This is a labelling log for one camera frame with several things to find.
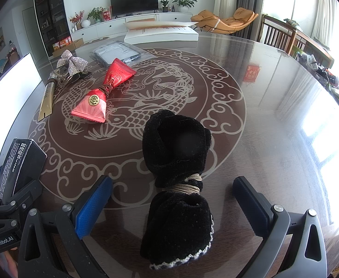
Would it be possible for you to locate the small black box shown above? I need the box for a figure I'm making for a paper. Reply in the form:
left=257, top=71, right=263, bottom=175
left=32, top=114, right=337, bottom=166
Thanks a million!
left=0, top=138, right=47, bottom=205

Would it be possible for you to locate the gold tube with cap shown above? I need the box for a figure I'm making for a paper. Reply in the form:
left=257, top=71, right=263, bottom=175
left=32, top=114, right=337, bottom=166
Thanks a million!
left=38, top=68, right=70, bottom=122

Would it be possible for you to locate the black knit cloth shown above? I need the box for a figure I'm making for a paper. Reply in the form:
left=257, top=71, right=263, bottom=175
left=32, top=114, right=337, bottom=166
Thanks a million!
left=140, top=110, right=214, bottom=270

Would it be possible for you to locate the red packet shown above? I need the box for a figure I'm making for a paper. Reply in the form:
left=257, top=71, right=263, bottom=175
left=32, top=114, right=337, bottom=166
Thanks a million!
left=71, top=58, right=136, bottom=123

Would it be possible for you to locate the white cardboard storage box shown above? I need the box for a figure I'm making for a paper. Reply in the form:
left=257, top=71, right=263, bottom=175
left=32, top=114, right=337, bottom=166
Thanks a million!
left=0, top=53, right=41, bottom=153

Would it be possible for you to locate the brown cardboard box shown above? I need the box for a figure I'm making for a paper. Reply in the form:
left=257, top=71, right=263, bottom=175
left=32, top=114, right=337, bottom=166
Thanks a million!
left=52, top=38, right=84, bottom=57

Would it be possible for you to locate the clear bagged tablet case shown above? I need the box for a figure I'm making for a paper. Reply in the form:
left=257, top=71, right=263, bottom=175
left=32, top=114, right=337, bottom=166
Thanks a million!
left=90, top=41, right=155, bottom=68

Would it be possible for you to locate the red flowers white vase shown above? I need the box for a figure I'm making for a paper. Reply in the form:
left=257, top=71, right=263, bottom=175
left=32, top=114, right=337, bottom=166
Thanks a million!
left=69, top=10, right=90, bottom=30

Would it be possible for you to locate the white tv cabinet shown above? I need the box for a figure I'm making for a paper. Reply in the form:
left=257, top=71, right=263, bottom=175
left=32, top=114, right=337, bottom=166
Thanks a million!
left=71, top=12, right=193, bottom=43

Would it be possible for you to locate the green potted plant left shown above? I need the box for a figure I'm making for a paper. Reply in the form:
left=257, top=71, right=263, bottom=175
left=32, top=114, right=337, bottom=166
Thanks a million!
left=87, top=7, right=107, bottom=23

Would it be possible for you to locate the green potted plant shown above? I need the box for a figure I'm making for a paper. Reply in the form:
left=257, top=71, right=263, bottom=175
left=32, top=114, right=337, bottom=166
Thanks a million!
left=87, top=7, right=107, bottom=23
left=173, top=0, right=198, bottom=12

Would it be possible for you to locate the wooden dining chair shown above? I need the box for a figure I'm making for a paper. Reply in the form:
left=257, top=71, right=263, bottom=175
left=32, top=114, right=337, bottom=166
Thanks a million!
left=258, top=14, right=297, bottom=55

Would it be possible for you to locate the dark glass display cabinet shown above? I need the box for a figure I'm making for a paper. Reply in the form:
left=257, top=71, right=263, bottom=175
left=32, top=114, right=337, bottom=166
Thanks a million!
left=34, top=0, right=70, bottom=57

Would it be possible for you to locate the large white flat box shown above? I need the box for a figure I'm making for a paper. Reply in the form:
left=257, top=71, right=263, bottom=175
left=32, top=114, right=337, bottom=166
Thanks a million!
left=124, top=21, right=199, bottom=44

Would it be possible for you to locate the orange rocking lounge chair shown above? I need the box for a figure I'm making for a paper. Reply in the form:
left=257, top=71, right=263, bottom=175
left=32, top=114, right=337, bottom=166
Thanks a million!
left=191, top=8, right=258, bottom=35

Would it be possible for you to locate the black flat television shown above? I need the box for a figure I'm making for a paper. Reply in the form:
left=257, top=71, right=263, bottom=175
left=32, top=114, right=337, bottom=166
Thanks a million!
left=110, top=0, right=159, bottom=16

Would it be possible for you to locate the green potted plant right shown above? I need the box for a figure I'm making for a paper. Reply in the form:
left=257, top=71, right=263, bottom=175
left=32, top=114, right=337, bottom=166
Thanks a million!
left=173, top=0, right=198, bottom=12

